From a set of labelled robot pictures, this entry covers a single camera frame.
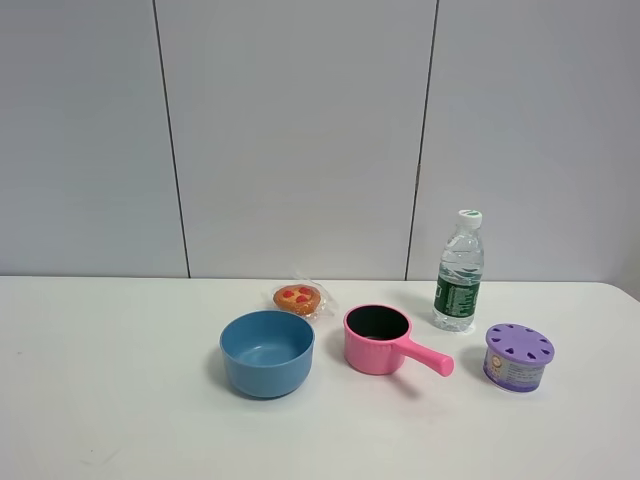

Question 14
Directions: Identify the strawberry tart pastry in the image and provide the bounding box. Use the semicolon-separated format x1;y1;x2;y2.
263;272;338;323

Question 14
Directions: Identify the pink toy saucepan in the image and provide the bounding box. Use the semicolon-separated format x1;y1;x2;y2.
343;305;455;377

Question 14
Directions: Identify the blue plastic bowl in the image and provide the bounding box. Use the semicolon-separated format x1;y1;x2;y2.
219;310;315;399

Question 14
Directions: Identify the clear water bottle green label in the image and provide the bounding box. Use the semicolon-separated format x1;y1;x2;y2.
433;209;484;332

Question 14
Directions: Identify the purple air freshener can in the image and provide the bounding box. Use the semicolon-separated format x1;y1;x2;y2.
483;323;555;393

